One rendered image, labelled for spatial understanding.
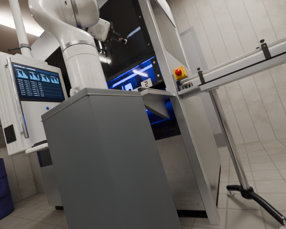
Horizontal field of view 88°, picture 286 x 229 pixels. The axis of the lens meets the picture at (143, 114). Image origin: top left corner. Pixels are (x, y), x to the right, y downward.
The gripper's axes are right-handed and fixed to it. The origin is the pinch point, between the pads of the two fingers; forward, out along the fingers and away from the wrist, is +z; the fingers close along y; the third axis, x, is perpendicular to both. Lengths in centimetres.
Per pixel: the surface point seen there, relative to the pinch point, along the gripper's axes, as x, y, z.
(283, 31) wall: 86, 109, 210
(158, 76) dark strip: 7.8, -10.6, 34.7
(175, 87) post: -2.6, -13.0, 45.0
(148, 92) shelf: -31.5, -18.5, 18.4
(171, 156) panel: -15, -58, 58
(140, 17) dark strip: 30.2, 22.7, 12.5
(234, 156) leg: -30, -39, 92
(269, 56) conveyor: -25, 22, 79
